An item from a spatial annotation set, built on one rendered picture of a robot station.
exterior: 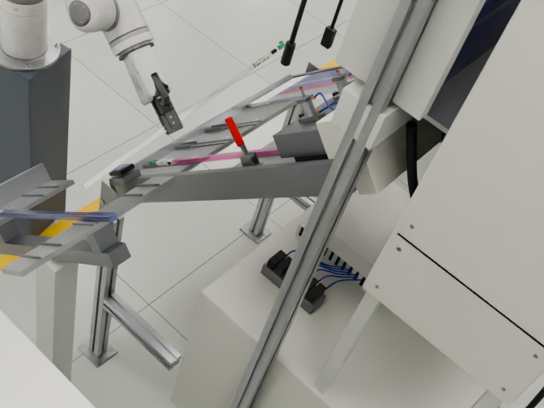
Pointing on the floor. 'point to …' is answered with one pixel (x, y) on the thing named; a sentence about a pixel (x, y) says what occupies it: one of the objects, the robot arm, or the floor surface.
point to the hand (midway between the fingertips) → (171, 122)
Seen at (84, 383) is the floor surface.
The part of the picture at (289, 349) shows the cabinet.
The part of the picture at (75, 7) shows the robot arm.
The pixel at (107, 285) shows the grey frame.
